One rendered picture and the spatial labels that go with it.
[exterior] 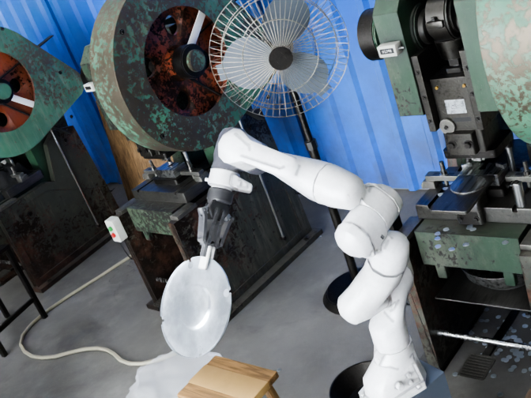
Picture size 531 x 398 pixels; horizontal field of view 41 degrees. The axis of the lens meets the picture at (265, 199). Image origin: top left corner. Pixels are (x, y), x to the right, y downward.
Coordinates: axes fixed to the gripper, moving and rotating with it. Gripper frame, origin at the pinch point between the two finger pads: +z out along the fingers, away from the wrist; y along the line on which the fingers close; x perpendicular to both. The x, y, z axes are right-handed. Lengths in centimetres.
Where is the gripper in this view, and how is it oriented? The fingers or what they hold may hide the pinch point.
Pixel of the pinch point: (206, 257)
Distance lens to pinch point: 204.5
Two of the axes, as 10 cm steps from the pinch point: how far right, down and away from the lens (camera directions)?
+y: -6.6, -2.5, -7.1
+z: -2.0, 9.7, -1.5
